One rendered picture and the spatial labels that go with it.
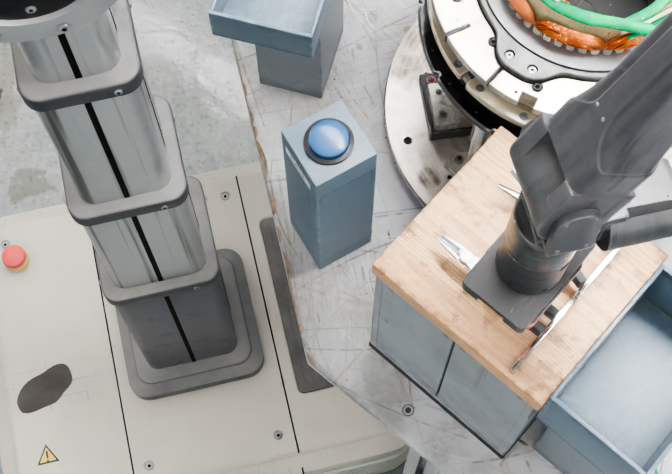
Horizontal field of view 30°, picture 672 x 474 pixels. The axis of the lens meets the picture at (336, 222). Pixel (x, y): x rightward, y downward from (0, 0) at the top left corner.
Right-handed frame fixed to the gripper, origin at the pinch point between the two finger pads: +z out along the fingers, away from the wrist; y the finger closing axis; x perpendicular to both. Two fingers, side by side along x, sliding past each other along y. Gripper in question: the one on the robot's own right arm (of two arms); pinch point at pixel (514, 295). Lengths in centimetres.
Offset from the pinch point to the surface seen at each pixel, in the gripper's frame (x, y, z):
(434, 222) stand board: 10.3, 1.5, 2.3
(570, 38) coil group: 11.2, 21.7, -4.5
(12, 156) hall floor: 98, -3, 109
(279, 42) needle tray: 35.0, 7.1, 4.9
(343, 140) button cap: 22.8, 3.0, 4.4
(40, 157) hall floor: 94, 0, 109
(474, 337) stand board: 0.5, -4.7, 2.4
